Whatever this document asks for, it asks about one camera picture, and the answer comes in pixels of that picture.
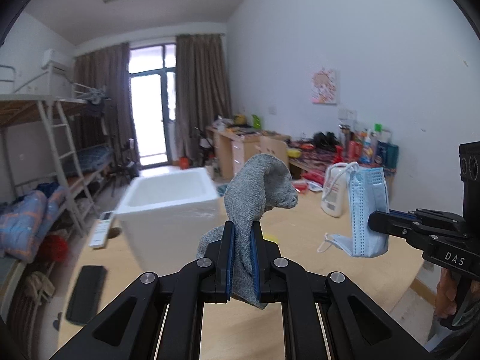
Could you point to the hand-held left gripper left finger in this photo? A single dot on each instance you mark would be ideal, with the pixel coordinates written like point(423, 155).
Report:
point(227, 258)

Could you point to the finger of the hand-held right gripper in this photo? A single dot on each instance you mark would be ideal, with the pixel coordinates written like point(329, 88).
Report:
point(397, 228)
point(438, 220)

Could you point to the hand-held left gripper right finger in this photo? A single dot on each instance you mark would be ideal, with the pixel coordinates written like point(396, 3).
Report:
point(257, 258)

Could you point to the blue face mask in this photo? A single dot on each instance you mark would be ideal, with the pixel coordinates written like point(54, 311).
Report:
point(365, 210)

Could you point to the grey sock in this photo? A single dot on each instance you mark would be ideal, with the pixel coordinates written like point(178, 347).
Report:
point(255, 191)

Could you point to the white foam box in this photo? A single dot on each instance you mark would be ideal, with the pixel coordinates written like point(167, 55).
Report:
point(168, 210)

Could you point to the person's right hand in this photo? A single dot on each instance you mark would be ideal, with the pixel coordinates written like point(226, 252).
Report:
point(446, 296)

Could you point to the white lotion bottle red cap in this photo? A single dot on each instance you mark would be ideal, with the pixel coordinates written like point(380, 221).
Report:
point(333, 198)

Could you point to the red snack packet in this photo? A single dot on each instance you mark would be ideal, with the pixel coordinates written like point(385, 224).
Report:
point(300, 186)
point(314, 177)

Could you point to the row of toiletry bottles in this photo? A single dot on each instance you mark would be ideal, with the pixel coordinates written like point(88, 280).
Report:
point(369, 146)

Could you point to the wooden desk with drawers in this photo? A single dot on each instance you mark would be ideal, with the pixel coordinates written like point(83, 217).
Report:
point(240, 157)

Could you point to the wooden chair with smiley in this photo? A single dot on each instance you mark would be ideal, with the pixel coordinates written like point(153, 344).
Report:
point(273, 155)

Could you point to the orange bag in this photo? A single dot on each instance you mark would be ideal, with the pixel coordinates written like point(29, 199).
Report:
point(184, 162)

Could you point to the yellow packet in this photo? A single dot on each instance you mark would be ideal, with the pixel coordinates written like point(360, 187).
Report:
point(294, 153)

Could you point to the black folding chair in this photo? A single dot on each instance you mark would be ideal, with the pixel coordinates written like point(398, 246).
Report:
point(205, 146)
point(125, 157)

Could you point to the black headphones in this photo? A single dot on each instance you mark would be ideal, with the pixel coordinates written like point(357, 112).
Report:
point(326, 138)

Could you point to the white remote control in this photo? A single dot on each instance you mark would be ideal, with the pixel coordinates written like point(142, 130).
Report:
point(101, 228)

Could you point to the green packet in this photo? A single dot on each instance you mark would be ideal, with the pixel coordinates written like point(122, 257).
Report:
point(257, 122)

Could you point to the black smartphone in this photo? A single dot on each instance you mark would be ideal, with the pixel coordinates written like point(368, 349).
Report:
point(87, 294)

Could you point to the brown curtain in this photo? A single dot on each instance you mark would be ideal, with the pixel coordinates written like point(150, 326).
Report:
point(202, 93)
point(101, 90)

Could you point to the dark blue checked bedding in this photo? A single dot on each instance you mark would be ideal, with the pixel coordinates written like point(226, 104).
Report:
point(93, 155)

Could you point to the red plastic bag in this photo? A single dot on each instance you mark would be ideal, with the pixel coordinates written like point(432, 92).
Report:
point(54, 249)

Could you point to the glass balcony door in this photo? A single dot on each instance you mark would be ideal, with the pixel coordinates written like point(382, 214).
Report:
point(165, 82)

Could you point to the beige cloth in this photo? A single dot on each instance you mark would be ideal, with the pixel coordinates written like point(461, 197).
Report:
point(39, 287)

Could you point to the hanging dark clothes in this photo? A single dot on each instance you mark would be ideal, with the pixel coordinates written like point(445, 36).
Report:
point(98, 108)

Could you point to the white bunk bed ladder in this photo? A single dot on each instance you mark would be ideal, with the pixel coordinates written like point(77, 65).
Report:
point(56, 157)

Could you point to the blue plaid quilt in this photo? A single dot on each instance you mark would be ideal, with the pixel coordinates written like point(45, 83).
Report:
point(30, 217)

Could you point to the white metal bunk bed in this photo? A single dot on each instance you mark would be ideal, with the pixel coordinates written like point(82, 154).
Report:
point(88, 93)
point(18, 108)

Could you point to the white air conditioner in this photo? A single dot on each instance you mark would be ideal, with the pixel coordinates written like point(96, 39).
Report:
point(56, 60)

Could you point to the white wall socket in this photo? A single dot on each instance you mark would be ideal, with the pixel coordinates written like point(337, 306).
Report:
point(347, 114)

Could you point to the white light switch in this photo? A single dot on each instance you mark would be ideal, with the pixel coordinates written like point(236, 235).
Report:
point(272, 110)

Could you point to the pink cartoon wall poster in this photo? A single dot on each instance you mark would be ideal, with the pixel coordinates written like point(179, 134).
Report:
point(324, 86)

